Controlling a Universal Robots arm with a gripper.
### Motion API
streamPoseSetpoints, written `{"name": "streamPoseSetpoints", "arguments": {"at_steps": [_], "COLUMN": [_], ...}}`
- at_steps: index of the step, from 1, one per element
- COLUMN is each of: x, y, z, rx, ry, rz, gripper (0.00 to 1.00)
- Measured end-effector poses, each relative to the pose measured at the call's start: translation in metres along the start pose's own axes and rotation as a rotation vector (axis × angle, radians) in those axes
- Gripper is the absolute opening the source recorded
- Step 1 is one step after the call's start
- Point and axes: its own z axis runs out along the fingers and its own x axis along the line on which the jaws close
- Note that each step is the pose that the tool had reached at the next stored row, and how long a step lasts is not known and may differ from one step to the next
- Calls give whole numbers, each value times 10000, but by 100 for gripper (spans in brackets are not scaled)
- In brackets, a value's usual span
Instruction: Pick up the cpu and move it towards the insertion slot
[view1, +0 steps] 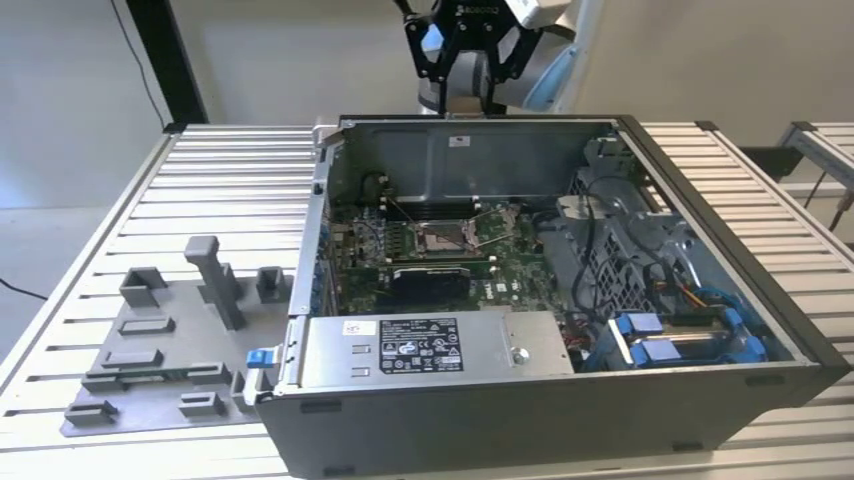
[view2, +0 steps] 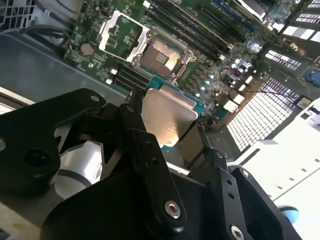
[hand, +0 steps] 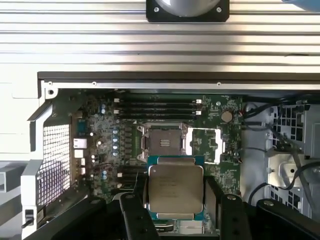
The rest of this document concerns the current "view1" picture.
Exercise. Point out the metal locking lever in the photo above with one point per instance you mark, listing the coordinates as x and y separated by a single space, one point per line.
408 212

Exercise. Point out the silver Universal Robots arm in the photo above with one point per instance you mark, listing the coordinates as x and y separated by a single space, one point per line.
554 75

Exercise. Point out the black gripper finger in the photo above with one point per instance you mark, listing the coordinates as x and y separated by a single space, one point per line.
420 50
517 55

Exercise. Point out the CPU socket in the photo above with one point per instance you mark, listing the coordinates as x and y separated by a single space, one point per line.
444 240

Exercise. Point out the blue case latch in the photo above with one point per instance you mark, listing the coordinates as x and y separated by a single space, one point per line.
260 358

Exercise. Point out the green motherboard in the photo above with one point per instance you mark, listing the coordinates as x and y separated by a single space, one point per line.
508 280

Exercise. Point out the metal slat side table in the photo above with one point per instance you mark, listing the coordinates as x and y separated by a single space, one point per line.
824 145

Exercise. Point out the black RAM slots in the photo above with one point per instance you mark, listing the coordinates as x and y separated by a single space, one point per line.
434 206

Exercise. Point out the blue disk carrier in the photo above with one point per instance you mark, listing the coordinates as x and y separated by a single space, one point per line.
640 324
657 352

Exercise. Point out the white case label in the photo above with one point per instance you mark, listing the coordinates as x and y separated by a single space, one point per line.
458 140

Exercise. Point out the black block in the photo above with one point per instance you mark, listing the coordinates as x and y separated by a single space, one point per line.
771 162

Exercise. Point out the grey drive cage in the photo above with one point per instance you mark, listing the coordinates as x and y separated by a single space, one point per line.
614 240

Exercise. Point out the silver power supply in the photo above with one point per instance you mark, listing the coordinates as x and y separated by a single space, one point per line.
334 360

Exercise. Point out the black frame post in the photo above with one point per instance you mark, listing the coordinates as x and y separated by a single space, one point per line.
170 60

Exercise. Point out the black graphics card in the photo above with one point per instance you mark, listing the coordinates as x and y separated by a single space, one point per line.
428 287

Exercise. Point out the black heat sink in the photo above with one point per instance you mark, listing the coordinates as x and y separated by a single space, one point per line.
374 189

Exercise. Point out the black open PC case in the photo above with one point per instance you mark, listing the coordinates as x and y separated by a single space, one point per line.
534 430

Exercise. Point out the grey parts rack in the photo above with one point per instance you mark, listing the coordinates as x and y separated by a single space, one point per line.
167 405

